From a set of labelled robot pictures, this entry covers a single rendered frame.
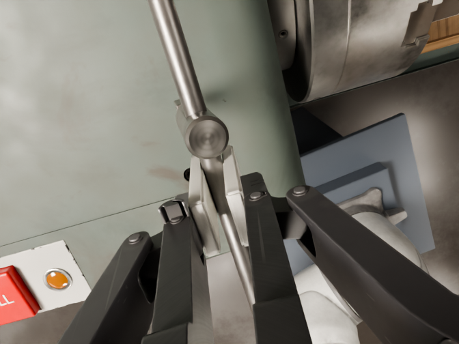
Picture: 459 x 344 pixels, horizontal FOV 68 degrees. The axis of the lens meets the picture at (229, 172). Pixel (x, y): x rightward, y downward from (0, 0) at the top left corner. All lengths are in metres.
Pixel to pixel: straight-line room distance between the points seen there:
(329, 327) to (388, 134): 0.49
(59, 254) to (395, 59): 0.40
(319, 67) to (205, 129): 0.22
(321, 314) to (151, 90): 0.58
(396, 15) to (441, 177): 1.74
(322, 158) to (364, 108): 0.87
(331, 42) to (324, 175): 0.60
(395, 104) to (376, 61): 1.41
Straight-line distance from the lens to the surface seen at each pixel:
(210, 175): 0.19
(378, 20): 0.37
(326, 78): 0.39
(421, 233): 1.14
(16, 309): 0.44
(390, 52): 0.40
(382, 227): 0.82
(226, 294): 2.08
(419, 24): 0.41
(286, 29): 0.39
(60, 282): 0.41
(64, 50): 0.32
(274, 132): 0.32
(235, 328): 2.27
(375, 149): 0.95
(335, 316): 0.76
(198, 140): 0.17
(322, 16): 0.34
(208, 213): 0.16
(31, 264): 0.41
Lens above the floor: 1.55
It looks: 68 degrees down
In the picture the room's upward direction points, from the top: 170 degrees clockwise
